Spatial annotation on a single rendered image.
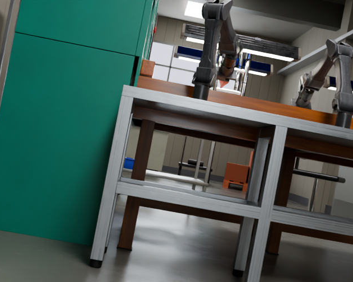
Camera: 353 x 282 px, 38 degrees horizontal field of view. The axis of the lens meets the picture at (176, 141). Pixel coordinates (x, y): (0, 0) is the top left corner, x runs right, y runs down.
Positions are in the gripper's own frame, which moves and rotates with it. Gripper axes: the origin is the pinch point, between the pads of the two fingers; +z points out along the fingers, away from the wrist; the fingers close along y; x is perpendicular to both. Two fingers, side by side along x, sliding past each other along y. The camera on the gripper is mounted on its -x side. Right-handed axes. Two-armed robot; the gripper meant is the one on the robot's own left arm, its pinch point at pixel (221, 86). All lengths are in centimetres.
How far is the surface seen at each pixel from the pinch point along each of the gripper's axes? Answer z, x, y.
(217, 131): 0.2, 29.4, 0.5
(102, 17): -28, 3, 59
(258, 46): -8.1, -25.9, -16.0
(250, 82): 542, -643, -168
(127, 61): -17, 15, 45
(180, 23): 482, -714, 2
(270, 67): 34, -65, -37
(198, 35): -8.0, -25.1, 14.7
